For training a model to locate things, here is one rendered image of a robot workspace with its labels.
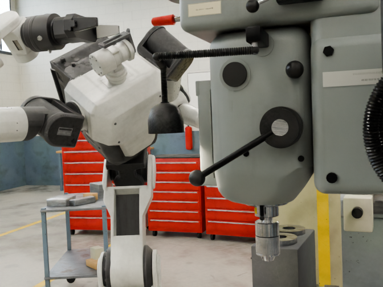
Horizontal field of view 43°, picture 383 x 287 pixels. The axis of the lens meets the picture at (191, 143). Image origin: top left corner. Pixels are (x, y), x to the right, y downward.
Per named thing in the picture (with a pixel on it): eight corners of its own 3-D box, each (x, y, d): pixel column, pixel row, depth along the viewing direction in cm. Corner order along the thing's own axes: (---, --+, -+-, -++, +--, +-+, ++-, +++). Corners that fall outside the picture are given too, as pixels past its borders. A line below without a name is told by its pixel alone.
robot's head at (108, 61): (92, 75, 136) (86, 50, 129) (122, 60, 140) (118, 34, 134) (105, 87, 133) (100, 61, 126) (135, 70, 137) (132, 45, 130)
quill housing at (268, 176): (206, 209, 88) (199, 31, 86) (233, 191, 107) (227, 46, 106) (314, 211, 82) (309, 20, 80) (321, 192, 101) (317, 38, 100)
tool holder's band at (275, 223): (262, 229, 92) (261, 224, 92) (251, 224, 97) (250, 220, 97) (283, 226, 94) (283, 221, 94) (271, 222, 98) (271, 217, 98)
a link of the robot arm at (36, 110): (8, 98, 129) (53, 98, 139) (3, 128, 132) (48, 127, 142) (30, 114, 122) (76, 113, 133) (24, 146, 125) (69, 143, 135)
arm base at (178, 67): (136, 61, 159) (130, 45, 148) (163, 35, 161) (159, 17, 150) (168, 90, 156) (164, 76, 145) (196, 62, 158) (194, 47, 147)
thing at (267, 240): (263, 258, 92) (262, 229, 92) (252, 251, 97) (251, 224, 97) (284, 254, 94) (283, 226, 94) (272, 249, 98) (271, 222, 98)
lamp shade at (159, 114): (150, 132, 101) (148, 103, 101) (184, 131, 101) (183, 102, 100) (146, 134, 94) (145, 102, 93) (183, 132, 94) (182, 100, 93)
